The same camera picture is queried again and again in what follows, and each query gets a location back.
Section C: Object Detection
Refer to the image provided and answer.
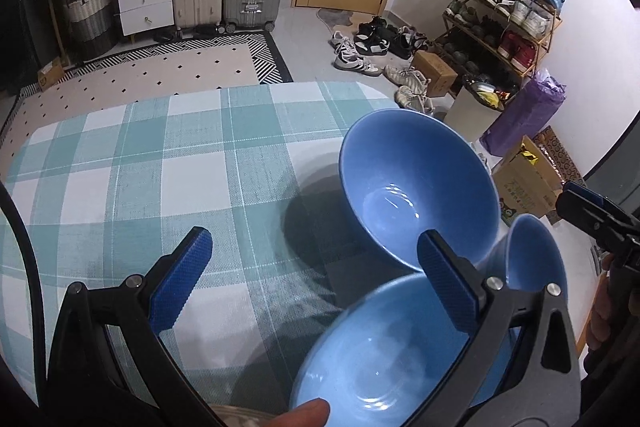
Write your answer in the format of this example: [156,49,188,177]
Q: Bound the white trash bin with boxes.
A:
[446,74,507,142]

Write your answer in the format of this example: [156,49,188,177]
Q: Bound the woven laundry basket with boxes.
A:
[62,0,118,58]

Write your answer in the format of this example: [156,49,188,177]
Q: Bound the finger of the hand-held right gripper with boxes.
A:
[562,181,640,229]
[555,192,629,254]

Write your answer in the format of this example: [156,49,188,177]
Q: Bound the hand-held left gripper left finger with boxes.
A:
[47,227,213,427]

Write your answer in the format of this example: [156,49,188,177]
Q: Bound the brown cardboard box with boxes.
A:
[412,51,458,98]

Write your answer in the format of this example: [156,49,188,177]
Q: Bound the black white patterned rug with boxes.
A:
[0,31,295,142]

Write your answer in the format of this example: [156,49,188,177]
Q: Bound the blue bowl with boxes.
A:
[289,274,518,427]
[477,213,569,295]
[339,108,501,272]

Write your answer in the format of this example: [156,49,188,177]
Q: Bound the black cable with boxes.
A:
[0,182,49,408]

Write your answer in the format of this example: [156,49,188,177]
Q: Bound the purple rolled mat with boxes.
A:
[480,67,568,158]

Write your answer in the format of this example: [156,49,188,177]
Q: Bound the grey doormat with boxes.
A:
[316,7,357,30]

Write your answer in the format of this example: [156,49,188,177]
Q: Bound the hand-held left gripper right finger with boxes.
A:
[416,229,583,427]

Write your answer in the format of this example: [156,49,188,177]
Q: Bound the teal checked tablecloth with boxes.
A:
[0,81,421,427]

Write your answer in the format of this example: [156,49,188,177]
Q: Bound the small printed cardboard box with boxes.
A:
[37,59,66,88]

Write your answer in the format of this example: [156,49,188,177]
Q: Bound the person's right hand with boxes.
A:
[586,253,615,353]

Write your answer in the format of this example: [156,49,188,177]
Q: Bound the rows of assorted shoes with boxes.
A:
[442,0,567,82]

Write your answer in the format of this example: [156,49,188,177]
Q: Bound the wooden shoe rack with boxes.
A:
[435,0,563,94]

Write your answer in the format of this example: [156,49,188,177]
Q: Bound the cat print cardboard box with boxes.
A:
[492,136,576,228]

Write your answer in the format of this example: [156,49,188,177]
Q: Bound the person's left hand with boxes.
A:
[289,398,332,427]

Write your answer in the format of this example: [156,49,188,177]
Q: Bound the scattered sneakers group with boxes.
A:
[330,17,437,114]

